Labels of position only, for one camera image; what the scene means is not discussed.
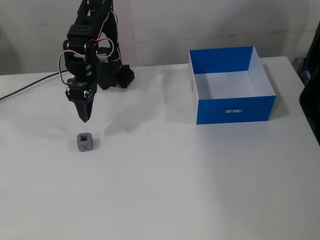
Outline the white servo wire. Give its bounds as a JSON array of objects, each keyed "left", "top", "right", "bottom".
[{"left": 58, "top": 49, "right": 87, "bottom": 87}]

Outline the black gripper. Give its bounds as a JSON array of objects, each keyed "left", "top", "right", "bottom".
[{"left": 65, "top": 77, "right": 98, "bottom": 123}]

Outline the black power cable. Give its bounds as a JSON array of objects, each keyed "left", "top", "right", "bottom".
[{"left": 0, "top": 70, "right": 65, "bottom": 101}]

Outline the blue and white cardboard box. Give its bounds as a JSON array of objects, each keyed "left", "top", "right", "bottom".
[{"left": 187, "top": 45, "right": 277, "bottom": 125}]

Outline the black plastic-backed office chair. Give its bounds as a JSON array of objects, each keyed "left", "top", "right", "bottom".
[{"left": 298, "top": 18, "right": 320, "bottom": 148}]

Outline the gray block with cutouts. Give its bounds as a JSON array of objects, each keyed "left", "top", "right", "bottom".
[{"left": 76, "top": 132, "right": 95, "bottom": 153}]

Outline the gray item with blue label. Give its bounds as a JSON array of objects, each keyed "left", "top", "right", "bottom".
[{"left": 291, "top": 56, "right": 312, "bottom": 87}]

